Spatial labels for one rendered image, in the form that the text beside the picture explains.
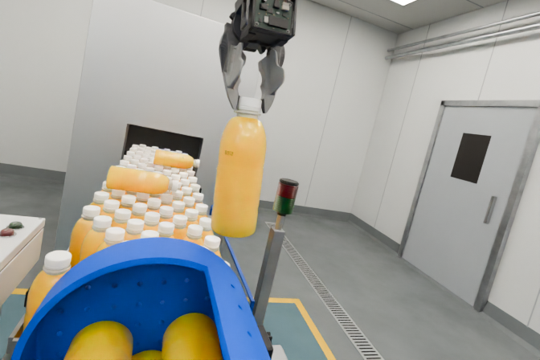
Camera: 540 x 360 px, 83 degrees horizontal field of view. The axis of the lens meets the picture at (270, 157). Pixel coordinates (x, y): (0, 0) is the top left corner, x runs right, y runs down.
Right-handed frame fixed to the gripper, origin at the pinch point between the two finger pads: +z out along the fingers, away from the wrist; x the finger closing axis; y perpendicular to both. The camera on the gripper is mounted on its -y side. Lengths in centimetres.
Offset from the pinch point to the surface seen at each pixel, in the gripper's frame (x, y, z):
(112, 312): -16.9, -1.4, 30.3
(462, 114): 345, -210, -59
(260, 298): 23, -45, 53
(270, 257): 24, -43, 39
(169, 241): -10.3, 1.4, 20.1
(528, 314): 319, -116, 136
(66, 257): -25.6, -18.9, 28.0
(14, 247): -35, -24, 27
